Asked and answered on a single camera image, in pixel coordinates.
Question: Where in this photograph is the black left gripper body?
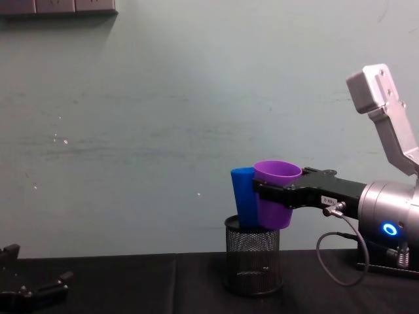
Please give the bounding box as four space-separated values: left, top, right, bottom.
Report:
0 267 35 314

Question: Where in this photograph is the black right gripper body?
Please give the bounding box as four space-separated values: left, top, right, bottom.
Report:
283 174 367 219

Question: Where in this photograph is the purple plastic cup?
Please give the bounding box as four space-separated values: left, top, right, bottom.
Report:
253 159 303 230

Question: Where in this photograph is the blue plastic cup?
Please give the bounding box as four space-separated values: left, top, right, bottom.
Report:
230 166 260 230

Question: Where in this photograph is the black mesh pen holder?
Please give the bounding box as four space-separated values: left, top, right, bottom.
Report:
223 214 284 298

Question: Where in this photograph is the black table cloth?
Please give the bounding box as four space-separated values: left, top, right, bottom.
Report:
0 251 419 314

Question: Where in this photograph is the thin dark gripper cable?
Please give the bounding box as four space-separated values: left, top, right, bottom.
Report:
316 200 371 288

